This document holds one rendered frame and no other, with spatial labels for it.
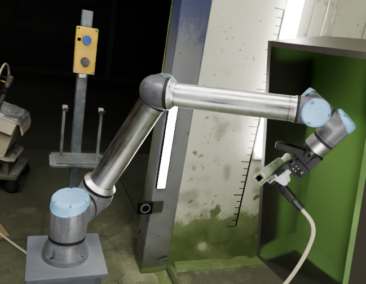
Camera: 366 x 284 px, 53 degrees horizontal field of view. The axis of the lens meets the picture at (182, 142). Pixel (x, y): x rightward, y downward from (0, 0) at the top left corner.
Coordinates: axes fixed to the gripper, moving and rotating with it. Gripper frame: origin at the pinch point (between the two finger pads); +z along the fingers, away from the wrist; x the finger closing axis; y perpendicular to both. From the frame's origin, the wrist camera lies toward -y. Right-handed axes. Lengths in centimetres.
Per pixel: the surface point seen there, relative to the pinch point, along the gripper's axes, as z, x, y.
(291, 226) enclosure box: 37, 69, 28
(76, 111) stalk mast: 70, 24, -106
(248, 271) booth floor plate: 98, 99, 39
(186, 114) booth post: 33, 58, -62
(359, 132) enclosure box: -30, 50, 11
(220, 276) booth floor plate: 106, 79, 27
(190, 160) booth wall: 55, 64, -42
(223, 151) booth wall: 41, 81, -34
